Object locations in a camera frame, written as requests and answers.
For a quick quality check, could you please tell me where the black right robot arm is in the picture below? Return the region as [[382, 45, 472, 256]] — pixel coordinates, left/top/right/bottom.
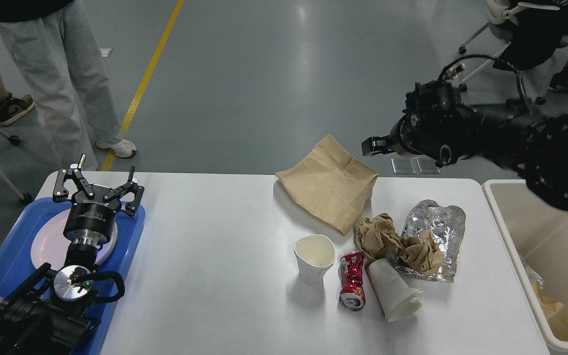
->
[[361, 56, 568, 212]]

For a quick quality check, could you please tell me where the brown paper ball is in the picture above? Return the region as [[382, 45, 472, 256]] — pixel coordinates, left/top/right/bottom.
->
[[353, 212, 404, 261]]

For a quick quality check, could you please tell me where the beige plastic bin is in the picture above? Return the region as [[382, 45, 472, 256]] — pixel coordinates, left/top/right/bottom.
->
[[482, 179, 568, 353]]

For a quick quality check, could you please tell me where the white paper cup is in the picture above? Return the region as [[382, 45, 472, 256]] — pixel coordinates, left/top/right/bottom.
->
[[294, 234, 336, 284], [367, 259, 422, 322]]

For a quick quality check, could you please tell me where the right floor outlet cover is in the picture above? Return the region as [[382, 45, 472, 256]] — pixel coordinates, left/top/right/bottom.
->
[[416, 156, 440, 175]]

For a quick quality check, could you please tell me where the yellow plate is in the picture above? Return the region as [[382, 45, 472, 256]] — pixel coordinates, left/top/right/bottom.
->
[[96, 237, 117, 265]]

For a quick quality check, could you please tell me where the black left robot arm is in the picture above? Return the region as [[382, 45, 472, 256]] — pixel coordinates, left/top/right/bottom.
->
[[0, 155, 144, 355]]

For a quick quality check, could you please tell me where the left floor outlet cover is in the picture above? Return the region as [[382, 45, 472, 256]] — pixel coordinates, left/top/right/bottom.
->
[[391, 158, 416, 175]]

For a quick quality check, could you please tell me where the silver foil wrapper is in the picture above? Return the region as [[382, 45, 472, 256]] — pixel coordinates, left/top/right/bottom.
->
[[393, 200, 466, 283]]

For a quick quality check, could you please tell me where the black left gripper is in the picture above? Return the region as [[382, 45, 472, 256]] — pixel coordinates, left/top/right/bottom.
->
[[52, 153, 145, 246]]

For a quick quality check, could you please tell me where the brown paper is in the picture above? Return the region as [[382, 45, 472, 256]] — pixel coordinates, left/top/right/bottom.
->
[[399, 229, 444, 277]]

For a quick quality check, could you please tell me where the crushed red soda can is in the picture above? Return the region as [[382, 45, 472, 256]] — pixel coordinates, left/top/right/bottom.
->
[[338, 251, 366, 312]]

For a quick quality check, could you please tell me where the brown paper bag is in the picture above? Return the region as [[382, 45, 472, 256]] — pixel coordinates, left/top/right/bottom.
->
[[276, 134, 379, 236], [532, 282, 568, 342]]

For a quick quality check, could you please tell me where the pink plate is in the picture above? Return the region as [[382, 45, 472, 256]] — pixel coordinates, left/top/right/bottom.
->
[[31, 214, 118, 271]]

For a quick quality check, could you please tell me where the person in grey trousers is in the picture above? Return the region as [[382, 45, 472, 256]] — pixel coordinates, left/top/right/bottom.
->
[[0, 0, 137, 171]]

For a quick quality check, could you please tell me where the lying white paper cup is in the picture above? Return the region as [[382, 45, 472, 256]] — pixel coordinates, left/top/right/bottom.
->
[[367, 259, 422, 322]]

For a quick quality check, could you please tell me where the floor outlet cover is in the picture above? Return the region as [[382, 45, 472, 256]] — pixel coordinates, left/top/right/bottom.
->
[[391, 158, 416, 175], [416, 156, 440, 175]]

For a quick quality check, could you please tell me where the white office chair right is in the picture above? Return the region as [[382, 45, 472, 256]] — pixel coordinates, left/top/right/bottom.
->
[[458, 0, 568, 105]]

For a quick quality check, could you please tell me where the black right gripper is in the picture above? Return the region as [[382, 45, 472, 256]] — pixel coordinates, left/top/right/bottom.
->
[[361, 112, 425, 159]]

